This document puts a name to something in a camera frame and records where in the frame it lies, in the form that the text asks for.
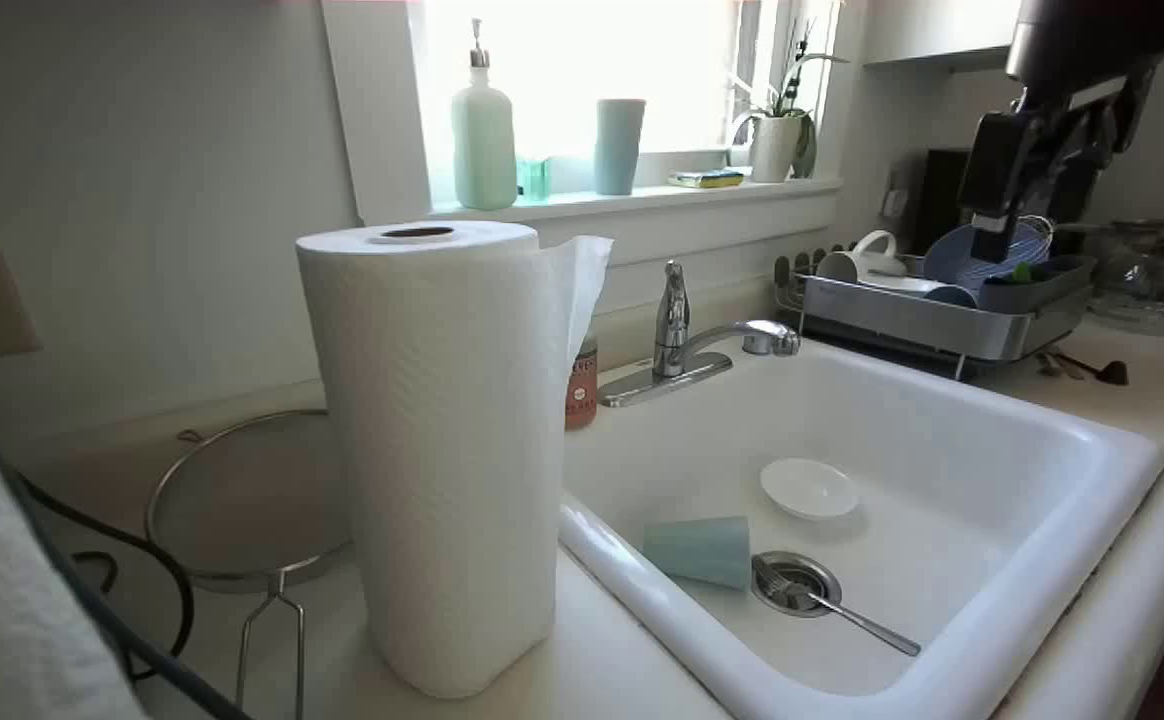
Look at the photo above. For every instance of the metal sink drain strainer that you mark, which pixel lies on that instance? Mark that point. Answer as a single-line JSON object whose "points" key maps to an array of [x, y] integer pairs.
{"points": [[792, 582]]}

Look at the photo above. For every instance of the teal tumbler standing upright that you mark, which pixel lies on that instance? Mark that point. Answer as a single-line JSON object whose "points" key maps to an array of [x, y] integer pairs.
{"points": [[616, 147]]}

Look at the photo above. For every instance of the white plant pot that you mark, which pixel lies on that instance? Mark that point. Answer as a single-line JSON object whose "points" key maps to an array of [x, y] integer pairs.
{"points": [[774, 147]]}

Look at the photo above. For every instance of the black kitchen utensil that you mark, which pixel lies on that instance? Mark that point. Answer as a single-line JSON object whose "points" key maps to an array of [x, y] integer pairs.
{"points": [[1084, 367]]}

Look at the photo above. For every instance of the pale green pump bottle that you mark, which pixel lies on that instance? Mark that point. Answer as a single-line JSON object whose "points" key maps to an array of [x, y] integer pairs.
{"points": [[484, 147]]}

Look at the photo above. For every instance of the clear glass jar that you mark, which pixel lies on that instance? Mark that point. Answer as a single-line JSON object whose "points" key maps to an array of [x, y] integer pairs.
{"points": [[1145, 287]]}

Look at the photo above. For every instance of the white wall cabinet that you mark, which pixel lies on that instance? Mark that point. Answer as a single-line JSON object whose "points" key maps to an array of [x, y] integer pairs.
{"points": [[940, 29]]}

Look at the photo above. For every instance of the grey metal dish rack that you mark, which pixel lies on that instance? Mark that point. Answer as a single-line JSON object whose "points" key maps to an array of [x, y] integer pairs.
{"points": [[926, 321]]}

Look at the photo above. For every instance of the white cloth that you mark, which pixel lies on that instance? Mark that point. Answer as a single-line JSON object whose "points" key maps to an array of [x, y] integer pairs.
{"points": [[6, 602]]}

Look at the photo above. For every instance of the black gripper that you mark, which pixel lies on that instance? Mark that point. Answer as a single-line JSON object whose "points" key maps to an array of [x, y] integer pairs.
{"points": [[1092, 42]]}

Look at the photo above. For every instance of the bright kitchen window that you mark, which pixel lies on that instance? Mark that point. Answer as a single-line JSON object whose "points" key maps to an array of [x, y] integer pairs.
{"points": [[582, 65]]}

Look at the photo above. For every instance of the white round lid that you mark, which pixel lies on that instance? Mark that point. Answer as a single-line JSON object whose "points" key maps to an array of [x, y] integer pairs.
{"points": [[810, 491]]}

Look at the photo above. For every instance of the white ceramic pitcher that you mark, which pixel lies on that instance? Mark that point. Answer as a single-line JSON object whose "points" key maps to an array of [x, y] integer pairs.
{"points": [[875, 263]]}

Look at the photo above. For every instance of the green orchid plant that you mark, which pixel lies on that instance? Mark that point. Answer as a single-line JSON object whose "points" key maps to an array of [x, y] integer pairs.
{"points": [[790, 87]]}

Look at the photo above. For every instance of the round metal mesh screen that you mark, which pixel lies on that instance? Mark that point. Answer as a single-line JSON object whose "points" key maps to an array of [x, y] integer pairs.
{"points": [[253, 502]]}

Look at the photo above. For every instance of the white kitchen sink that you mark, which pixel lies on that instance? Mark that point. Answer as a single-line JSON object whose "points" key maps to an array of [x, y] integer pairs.
{"points": [[981, 507]]}

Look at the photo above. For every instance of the orange hand soap bottle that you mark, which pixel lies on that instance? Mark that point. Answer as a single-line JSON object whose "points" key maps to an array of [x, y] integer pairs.
{"points": [[582, 385]]}

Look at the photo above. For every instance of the yellow green sponge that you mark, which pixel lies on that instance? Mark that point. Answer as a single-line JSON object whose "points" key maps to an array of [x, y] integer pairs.
{"points": [[708, 177]]}

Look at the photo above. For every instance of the metal spoon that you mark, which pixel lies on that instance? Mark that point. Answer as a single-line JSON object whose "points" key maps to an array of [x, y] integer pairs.
{"points": [[875, 630]]}

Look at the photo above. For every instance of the chrome sink faucet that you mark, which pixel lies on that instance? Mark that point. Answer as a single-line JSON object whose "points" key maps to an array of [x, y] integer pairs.
{"points": [[669, 327]]}

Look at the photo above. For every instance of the white paper towel roll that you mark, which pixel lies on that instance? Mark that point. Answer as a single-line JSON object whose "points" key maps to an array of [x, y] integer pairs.
{"points": [[432, 467]]}

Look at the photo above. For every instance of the small teal glass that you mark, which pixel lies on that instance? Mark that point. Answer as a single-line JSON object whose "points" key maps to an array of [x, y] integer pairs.
{"points": [[534, 177]]}

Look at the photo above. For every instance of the blue bowl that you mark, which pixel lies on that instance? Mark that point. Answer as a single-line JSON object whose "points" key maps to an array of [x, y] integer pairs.
{"points": [[985, 263]]}

